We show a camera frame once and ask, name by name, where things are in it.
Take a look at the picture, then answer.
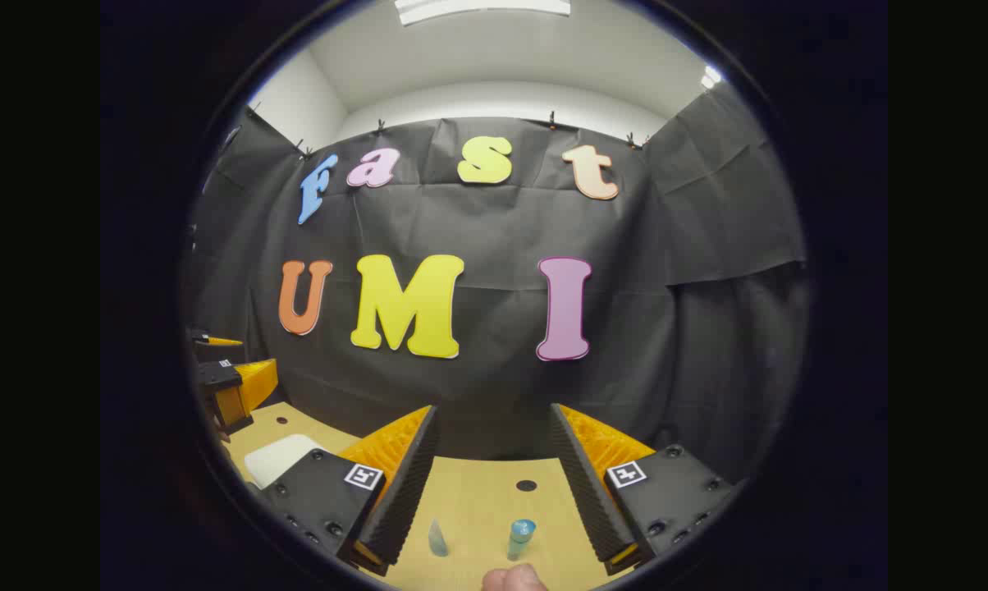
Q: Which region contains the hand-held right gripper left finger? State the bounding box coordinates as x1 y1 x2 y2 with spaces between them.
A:
256 404 441 577

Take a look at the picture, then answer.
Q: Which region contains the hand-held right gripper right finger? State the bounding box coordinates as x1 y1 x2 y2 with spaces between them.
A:
549 402 737 577

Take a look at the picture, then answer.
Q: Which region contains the blue capped bottle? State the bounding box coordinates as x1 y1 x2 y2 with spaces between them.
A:
506 518 537 562

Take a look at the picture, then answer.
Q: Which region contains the white suitcase with grey lining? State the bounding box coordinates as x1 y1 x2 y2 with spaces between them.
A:
244 433 331 491

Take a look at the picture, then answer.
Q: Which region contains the long ceiling light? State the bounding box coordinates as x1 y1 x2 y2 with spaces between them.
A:
394 0 573 27

